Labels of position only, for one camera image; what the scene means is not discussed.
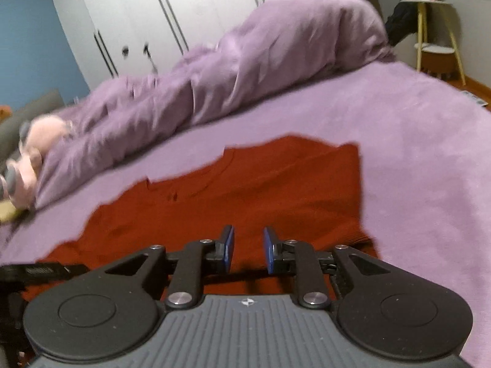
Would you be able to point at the yellow-legged side table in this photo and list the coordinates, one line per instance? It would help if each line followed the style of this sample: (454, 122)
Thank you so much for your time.
(422, 23)

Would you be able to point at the purple duvet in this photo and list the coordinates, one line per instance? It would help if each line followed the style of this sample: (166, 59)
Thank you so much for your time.
(268, 61)

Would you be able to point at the grey pillow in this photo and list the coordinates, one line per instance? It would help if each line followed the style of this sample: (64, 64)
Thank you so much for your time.
(23, 119)

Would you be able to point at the white wardrobe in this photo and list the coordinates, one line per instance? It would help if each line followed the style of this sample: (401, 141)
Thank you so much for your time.
(161, 7)

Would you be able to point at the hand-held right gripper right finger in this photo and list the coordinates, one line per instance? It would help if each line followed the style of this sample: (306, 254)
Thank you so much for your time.
(269, 251)

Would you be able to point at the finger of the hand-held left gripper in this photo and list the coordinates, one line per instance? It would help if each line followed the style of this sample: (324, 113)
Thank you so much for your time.
(38, 271)

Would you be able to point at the yellow soft toy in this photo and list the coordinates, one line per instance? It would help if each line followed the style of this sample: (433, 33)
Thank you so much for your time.
(7, 212)

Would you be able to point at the purple bed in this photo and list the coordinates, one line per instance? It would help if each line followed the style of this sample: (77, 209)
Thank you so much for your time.
(422, 161)

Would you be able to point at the brown round basket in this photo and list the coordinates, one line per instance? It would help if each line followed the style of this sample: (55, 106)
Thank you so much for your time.
(439, 61)

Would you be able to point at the pink plush toy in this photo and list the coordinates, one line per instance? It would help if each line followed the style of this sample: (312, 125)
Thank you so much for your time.
(36, 138)

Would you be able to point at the red knit sweater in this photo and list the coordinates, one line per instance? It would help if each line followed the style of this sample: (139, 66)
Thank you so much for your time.
(230, 184)

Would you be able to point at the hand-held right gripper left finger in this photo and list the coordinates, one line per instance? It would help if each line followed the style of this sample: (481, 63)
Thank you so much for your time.
(229, 249)

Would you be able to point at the dark cloth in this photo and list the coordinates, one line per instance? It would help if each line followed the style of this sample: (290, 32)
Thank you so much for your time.
(401, 21)

